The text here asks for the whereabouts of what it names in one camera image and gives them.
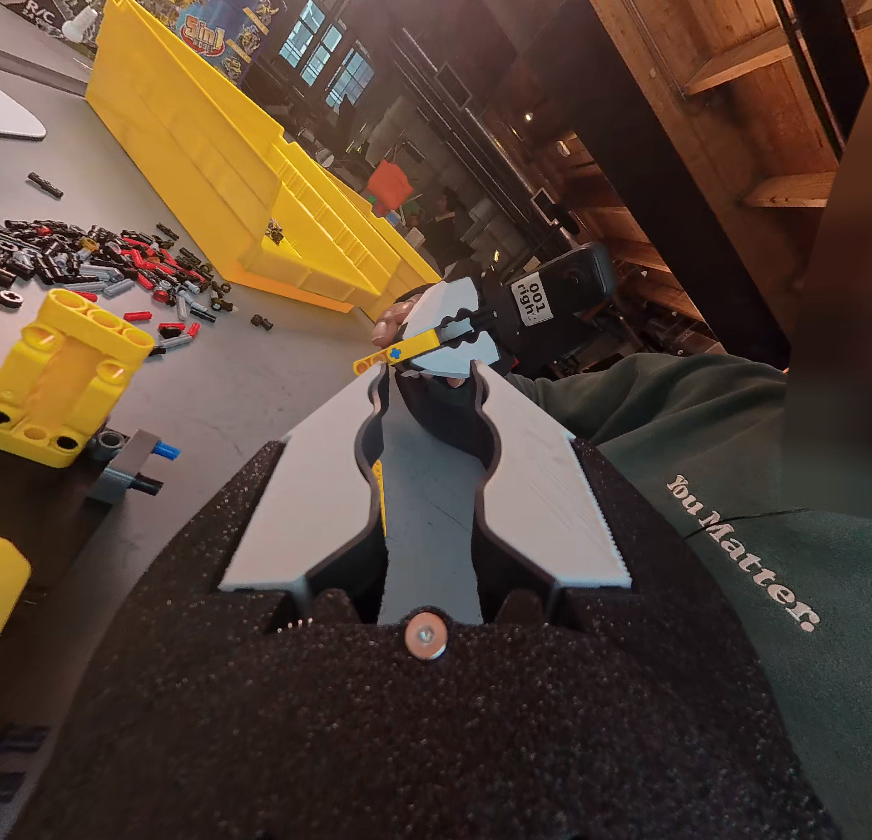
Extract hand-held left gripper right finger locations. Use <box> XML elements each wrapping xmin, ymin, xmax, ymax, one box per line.
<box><xmin>469</xmin><ymin>362</ymin><xmax>634</xmax><ymax>592</ymax></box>

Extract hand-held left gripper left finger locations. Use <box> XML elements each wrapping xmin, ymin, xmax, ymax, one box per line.
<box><xmin>218</xmin><ymin>362</ymin><xmax>389</xmax><ymax>593</ymax></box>

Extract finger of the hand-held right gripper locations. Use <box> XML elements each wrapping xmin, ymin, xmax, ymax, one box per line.
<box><xmin>401</xmin><ymin>331</ymin><xmax>501</xmax><ymax>379</ymax></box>
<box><xmin>401</xmin><ymin>276</ymin><xmax>488</xmax><ymax>342</ymax></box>

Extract yellow lego beam blue pins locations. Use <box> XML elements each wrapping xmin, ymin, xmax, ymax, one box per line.
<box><xmin>352</xmin><ymin>327</ymin><xmax>442</xmax><ymax>378</ymax></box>

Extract person's right forearm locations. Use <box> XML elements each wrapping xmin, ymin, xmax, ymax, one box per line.
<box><xmin>507</xmin><ymin>351</ymin><xmax>794</xmax><ymax>459</ymax></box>

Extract partly built yellow lego model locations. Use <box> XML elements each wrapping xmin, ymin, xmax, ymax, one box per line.
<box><xmin>0</xmin><ymin>288</ymin><xmax>183</xmax><ymax>633</ymax></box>

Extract pile of small lego pins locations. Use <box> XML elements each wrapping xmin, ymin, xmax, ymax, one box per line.
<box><xmin>0</xmin><ymin>171</ymin><xmax>275</xmax><ymax>358</ymax></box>

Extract printed lego set box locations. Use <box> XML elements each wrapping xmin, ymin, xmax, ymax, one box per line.
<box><xmin>0</xmin><ymin>0</ymin><xmax>287</xmax><ymax>84</ymax></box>

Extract person's right hand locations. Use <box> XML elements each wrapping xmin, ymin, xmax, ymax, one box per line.
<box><xmin>371</xmin><ymin>297</ymin><xmax>418</xmax><ymax>348</ymax></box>

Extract orange crate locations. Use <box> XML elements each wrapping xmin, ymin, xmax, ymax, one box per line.
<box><xmin>367</xmin><ymin>160</ymin><xmax>414</xmax><ymax>215</ymax></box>

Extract person's green sweatshirt torso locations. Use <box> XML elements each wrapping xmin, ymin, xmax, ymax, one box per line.
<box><xmin>593</xmin><ymin>370</ymin><xmax>872</xmax><ymax>840</ymax></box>

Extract yellow plastic storage bin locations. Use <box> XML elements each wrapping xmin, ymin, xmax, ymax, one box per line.
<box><xmin>85</xmin><ymin>0</ymin><xmax>442</xmax><ymax>313</ymax></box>

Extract white instruction board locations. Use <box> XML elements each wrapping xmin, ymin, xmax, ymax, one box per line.
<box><xmin>0</xmin><ymin>89</ymin><xmax>47</xmax><ymax>140</ymax></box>

